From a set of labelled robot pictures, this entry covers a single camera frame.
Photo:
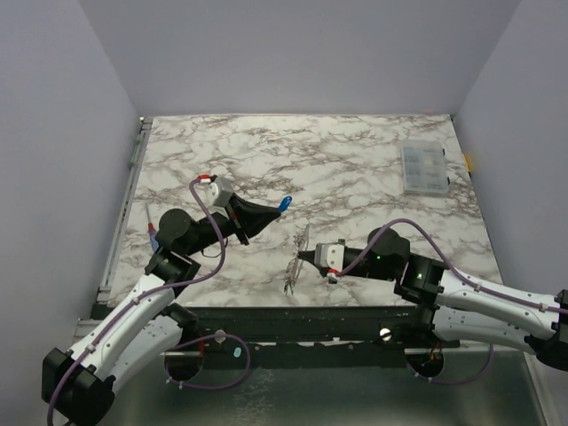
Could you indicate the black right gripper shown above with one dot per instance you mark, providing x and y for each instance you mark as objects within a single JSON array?
[{"x": 351, "y": 262}]

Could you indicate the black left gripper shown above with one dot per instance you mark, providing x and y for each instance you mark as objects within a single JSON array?
[{"x": 247, "y": 216}]

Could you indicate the blue key tag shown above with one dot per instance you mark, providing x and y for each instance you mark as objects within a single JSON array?
[{"x": 285, "y": 203}]

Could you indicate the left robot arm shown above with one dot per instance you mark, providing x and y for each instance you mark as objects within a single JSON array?
[{"x": 82, "y": 382}]

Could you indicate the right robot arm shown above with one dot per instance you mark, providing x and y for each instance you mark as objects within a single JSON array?
[{"x": 453, "y": 305}]

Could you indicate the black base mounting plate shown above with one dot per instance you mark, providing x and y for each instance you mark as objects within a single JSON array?
[{"x": 299, "y": 337}]

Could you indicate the red blue screwdriver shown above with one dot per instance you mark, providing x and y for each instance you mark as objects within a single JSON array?
[{"x": 151, "y": 230}]

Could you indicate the clear plastic screw organizer box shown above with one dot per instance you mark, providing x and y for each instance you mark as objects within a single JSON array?
[{"x": 424, "y": 168}]

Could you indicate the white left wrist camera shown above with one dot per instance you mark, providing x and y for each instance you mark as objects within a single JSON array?
[{"x": 219, "y": 191}]

